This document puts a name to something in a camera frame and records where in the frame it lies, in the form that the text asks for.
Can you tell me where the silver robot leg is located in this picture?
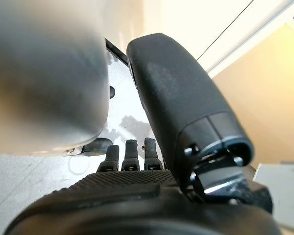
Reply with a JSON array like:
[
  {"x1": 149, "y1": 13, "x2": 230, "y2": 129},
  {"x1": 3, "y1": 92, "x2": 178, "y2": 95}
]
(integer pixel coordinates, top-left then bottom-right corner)
[{"x1": 0, "y1": 0, "x2": 111, "y2": 156}]

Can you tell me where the white door frame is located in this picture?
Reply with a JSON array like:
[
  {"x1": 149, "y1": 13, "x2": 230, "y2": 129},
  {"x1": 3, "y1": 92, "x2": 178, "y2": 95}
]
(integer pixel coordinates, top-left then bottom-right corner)
[{"x1": 196, "y1": 0, "x2": 294, "y2": 78}]

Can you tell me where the black floor strip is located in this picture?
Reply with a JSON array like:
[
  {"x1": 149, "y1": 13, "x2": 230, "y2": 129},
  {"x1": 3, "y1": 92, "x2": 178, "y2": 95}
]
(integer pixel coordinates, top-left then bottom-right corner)
[{"x1": 104, "y1": 38, "x2": 129, "y2": 66}]

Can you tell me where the white box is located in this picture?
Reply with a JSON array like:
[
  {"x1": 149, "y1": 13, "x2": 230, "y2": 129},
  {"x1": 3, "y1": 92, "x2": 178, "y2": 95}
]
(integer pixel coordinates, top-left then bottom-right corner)
[{"x1": 253, "y1": 162, "x2": 294, "y2": 235}]

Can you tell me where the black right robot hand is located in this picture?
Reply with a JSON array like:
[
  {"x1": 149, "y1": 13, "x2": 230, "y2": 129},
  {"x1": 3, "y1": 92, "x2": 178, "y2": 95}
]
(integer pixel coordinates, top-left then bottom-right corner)
[{"x1": 4, "y1": 32, "x2": 282, "y2": 235}]

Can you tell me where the tan wooden panel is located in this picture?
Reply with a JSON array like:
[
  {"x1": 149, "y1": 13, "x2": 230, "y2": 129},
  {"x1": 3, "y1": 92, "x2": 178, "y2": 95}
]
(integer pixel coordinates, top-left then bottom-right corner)
[{"x1": 210, "y1": 23, "x2": 294, "y2": 171}]

